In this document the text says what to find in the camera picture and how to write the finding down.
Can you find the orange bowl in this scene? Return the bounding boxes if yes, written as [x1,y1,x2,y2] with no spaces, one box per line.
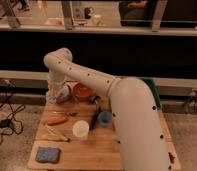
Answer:
[73,83,94,102]

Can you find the metal spoon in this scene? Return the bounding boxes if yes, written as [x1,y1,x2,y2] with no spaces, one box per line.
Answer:
[52,111,77,116]

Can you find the orange carrot toy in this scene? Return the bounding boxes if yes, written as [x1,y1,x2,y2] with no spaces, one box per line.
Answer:
[42,116,68,126]

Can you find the black marker tool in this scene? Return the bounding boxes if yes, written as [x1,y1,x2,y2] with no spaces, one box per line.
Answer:
[89,107,101,131]

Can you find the black power adapter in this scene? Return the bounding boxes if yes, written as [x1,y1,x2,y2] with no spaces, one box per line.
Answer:
[0,119,12,128]

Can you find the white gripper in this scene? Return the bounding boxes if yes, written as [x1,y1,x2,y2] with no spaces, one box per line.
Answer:
[46,80,66,104]

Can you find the purple bowl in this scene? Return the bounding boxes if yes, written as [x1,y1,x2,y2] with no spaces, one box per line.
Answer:
[56,85,71,104]

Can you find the blue folded towel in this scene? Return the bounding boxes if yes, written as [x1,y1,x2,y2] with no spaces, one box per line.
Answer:
[35,147,61,164]

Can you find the small dark toy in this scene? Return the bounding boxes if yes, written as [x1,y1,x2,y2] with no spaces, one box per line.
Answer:
[90,95,101,104]

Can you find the white plastic cup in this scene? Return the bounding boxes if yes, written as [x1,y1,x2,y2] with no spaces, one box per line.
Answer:
[72,120,89,140]

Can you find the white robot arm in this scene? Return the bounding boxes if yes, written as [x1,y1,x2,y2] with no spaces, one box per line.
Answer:
[44,48,171,171]

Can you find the blue cup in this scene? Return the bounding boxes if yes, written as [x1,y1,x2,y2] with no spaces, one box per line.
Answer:
[98,111,112,127]

